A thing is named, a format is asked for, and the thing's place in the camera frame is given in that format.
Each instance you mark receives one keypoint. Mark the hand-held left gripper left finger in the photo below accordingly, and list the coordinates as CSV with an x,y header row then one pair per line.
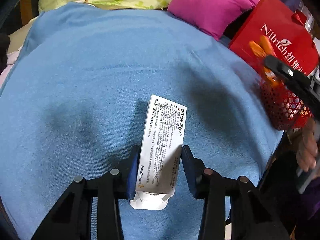
x,y
132,175

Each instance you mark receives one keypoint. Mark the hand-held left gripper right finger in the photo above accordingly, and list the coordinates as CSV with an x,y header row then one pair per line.
x,y
190,172

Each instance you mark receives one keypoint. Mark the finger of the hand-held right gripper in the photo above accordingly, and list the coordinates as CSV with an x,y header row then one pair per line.
x,y
287,71

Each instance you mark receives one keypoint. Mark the red mesh basket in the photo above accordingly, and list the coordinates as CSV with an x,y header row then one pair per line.
x,y
277,105

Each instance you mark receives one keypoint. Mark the white medicine box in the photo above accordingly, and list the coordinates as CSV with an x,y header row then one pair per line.
x,y
160,142

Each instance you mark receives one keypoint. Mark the person's right hand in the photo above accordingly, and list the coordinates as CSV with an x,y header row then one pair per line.
x,y
308,147

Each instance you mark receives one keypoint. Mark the red paper bag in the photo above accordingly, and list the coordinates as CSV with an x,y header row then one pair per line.
x,y
250,30

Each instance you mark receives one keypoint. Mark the magenta pillow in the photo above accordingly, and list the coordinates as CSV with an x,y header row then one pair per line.
x,y
210,7

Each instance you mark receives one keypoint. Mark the blue blanket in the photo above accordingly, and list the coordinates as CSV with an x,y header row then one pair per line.
x,y
75,80

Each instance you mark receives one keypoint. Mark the pink bed sheet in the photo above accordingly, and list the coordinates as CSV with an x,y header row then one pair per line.
x,y
10,62

